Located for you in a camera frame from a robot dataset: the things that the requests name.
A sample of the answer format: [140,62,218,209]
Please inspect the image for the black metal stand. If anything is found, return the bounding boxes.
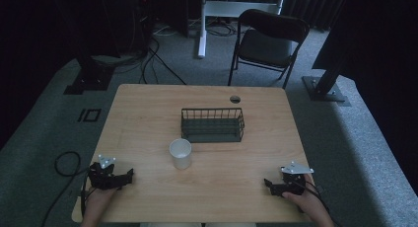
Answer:
[302,0,352,108]
[63,52,116,96]

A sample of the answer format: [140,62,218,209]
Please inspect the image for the white floor cable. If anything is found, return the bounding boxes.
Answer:
[152,19,201,38]

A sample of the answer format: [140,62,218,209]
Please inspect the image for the person's right hand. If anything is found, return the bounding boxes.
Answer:
[281,173,327,218]

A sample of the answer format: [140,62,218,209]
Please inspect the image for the white metal desk frame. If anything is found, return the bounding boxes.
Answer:
[197,0,288,59]

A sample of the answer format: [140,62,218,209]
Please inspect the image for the person's left hand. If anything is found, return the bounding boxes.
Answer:
[82,186,118,221]

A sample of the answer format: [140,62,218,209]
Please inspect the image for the black wire basket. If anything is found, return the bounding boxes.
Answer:
[180,107,246,144]

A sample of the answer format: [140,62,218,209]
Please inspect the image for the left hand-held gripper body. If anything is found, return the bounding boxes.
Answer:
[88,154,125,190]

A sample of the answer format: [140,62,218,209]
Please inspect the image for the black folding chair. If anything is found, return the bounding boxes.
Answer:
[227,8,311,90]

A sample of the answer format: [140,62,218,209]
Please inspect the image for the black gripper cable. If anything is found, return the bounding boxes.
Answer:
[40,150,97,227]
[295,180,331,215]

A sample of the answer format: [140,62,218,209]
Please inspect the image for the dark curtain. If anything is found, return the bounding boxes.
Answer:
[283,0,350,32]

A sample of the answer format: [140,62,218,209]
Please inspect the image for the white cup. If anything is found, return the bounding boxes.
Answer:
[169,138,193,171]

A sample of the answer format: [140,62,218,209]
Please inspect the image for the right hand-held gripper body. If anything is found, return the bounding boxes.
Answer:
[277,160,314,197]

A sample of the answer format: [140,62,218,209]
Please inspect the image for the black floor cables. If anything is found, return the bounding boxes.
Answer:
[139,38,187,86]

